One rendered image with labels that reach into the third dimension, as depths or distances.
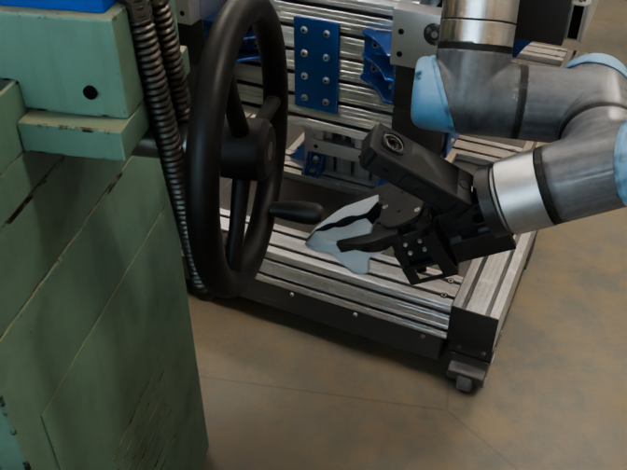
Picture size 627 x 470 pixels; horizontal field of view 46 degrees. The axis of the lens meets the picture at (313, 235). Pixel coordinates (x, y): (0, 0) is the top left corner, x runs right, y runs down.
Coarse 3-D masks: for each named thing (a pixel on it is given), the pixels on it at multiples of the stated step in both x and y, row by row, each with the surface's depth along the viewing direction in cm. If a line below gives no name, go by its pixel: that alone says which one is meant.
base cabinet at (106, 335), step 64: (128, 192) 89; (64, 256) 75; (128, 256) 91; (64, 320) 76; (128, 320) 93; (0, 384) 66; (64, 384) 77; (128, 384) 95; (192, 384) 125; (0, 448) 71; (64, 448) 79; (128, 448) 97; (192, 448) 129
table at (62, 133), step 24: (0, 96) 61; (0, 120) 61; (24, 120) 63; (48, 120) 63; (72, 120) 63; (96, 120) 63; (120, 120) 63; (144, 120) 66; (0, 144) 61; (24, 144) 64; (48, 144) 64; (72, 144) 63; (96, 144) 63; (120, 144) 63; (0, 168) 62
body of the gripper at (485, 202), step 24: (480, 168) 71; (480, 192) 69; (384, 216) 73; (408, 216) 71; (432, 216) 72; (480, 216) 73; (408, 240) 72; (432, 240) 72; (456, 240) 74; (480, 240) 73; (504, 240) 72; (408, 264) 76; (432, 264) 74; (456, 264) 75
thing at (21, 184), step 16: (16, 160) 64; (32, 160) 67; (48, 160) 69; (0, 176) 62; (16, 176) 64; (32, 176) 67; (0, 192) 62; (16, 192) 65; (0, 208) 62; (16, 208) 65; (0, 224) 63
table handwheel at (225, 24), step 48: (240, 0) 62; (192, 96) 58; (144, 144) 71; (192, 144) 57; (240, 144) 68; (192, 192) 58; (240, 192) 71; (192, 240) 60; (240, 240) 71; (240, 288) 70
